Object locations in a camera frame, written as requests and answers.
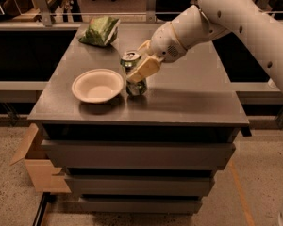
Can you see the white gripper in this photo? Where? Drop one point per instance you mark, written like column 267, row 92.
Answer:
column 165, row 43

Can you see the green soda can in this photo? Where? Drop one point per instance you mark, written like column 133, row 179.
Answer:
column 135, row 86

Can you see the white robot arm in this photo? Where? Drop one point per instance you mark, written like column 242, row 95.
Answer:
column 260, row 33

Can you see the white paper bowl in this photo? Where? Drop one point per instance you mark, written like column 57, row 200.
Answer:
column 97, row 86

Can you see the green chip bag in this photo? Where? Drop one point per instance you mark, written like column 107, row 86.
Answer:
column 101, row 31

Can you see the grey drawer cabinet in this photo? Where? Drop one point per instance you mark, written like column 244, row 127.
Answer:
column 153, row 154

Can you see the cardboard box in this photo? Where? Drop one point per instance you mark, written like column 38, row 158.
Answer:
column 44, row 176

